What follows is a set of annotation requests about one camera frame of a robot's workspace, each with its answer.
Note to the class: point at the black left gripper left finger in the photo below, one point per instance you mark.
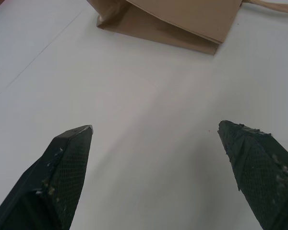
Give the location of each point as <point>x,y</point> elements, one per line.
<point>62,172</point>

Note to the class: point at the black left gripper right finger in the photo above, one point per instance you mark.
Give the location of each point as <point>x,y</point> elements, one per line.
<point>261,172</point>

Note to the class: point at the brown paper bag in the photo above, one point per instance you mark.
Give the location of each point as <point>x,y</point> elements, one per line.
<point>168,22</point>

